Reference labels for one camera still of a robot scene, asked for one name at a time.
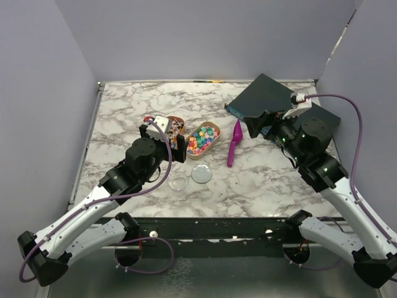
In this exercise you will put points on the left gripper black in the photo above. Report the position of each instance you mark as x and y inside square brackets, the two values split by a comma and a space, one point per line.
[179, 154]

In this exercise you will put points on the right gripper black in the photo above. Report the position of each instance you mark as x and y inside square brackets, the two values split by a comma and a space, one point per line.
[256, 123]

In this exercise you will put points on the orange lollipop tray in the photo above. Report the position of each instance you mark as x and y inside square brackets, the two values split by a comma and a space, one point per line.
[177, 128]

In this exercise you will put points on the purple plastic scoop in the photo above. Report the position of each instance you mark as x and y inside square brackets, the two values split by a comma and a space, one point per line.
[236, 139]

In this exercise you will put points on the beige star candy tray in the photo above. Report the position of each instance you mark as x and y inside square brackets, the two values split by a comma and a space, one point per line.
[202, 139]

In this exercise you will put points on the clear round jar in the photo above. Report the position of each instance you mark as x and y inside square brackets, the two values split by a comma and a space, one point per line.
[177, 181]

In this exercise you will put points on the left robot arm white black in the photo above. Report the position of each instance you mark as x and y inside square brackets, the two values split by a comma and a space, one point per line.
[49, 252]

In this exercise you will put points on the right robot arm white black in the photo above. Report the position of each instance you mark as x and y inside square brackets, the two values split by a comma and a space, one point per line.
[372, 251]

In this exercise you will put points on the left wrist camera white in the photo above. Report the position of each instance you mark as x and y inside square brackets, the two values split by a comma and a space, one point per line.
[162, 127]

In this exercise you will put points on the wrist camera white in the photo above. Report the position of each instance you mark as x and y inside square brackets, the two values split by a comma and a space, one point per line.
[300, 104]
[162, 127]

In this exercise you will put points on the dark teal network switch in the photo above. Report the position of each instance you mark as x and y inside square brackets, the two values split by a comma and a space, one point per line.
[266, 93]

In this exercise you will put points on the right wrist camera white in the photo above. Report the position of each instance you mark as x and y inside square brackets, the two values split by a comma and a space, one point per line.
[300, 104]

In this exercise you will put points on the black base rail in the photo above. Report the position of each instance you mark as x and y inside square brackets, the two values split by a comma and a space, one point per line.
[190, 237]

